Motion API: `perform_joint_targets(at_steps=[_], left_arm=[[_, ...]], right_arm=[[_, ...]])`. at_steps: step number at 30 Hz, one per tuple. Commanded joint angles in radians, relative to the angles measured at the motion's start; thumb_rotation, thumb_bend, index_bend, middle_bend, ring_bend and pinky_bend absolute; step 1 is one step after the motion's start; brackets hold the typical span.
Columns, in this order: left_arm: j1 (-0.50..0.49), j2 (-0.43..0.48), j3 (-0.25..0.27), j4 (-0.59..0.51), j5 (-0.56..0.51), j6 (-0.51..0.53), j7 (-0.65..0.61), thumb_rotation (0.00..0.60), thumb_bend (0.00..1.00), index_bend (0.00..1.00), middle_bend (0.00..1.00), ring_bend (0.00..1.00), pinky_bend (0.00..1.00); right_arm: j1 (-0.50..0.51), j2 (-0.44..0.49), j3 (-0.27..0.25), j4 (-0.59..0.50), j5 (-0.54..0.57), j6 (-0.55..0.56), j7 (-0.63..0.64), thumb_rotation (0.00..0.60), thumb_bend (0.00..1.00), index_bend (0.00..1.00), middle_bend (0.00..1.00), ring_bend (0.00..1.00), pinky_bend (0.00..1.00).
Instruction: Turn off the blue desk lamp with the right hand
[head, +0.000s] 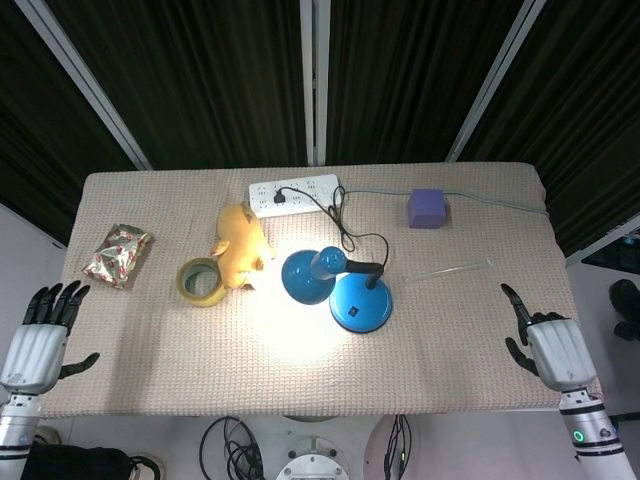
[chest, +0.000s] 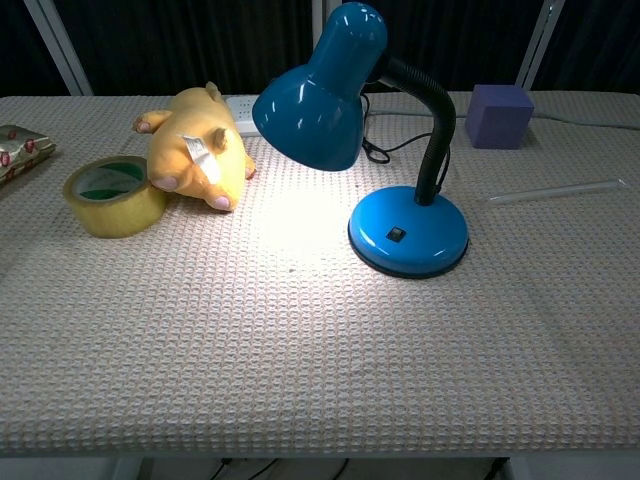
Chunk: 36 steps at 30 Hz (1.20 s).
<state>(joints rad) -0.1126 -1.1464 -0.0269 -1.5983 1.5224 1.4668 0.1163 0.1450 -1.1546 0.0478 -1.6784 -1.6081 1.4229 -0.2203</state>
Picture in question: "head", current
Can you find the black bag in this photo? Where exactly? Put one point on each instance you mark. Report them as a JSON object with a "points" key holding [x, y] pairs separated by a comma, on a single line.
{"points": [[75, 462]]}

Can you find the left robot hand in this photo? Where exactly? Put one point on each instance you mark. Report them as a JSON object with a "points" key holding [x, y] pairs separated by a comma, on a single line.
{"points": [[35, 345]]}

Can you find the beige waffle tablecloth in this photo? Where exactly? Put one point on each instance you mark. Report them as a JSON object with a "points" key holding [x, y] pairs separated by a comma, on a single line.
{"points": [[310, 360]]}

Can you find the red and gold snack packet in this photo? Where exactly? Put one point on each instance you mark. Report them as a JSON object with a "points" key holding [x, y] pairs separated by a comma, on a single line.
{"points": [[116, 256]]}

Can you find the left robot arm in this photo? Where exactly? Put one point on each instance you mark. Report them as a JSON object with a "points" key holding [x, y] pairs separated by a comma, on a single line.
{"points": [[15, 435]]}

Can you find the black office chair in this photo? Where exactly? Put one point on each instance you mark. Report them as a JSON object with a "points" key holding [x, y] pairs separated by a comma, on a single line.
{"points": [[626, 307]]}

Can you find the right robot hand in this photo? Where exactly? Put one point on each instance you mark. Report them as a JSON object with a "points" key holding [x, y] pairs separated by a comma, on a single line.
{"points": [[560, 350]]}

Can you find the blue desk lamp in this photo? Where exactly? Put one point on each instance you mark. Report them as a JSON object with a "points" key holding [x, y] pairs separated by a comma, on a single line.
{"points": [[335, 287]]}

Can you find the yellow plush toy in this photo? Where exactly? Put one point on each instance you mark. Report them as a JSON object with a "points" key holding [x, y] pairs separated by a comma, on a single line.
{"points": [[242, 250]]}

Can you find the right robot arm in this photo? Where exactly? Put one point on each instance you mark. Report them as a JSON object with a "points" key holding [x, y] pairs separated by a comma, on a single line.
{"points": [[595, 435]]}

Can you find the clear glass rod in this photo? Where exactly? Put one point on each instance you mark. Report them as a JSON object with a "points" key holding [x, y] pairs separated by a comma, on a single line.
{"points": [[445, 271]]}

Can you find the yellow tape roll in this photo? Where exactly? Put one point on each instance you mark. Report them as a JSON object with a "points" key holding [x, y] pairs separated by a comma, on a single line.
{"points": [[201, 282]]}

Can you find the purple cube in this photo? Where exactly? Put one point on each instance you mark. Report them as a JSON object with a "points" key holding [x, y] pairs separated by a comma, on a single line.
{"points": [[426, 208]]}

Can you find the white power strip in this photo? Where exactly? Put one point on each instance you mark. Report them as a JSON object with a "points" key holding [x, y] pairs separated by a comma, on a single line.
{"points": [[295, 195]]}

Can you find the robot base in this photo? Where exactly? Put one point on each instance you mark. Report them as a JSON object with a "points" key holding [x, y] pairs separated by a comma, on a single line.
{"points": [[312, 457]]}

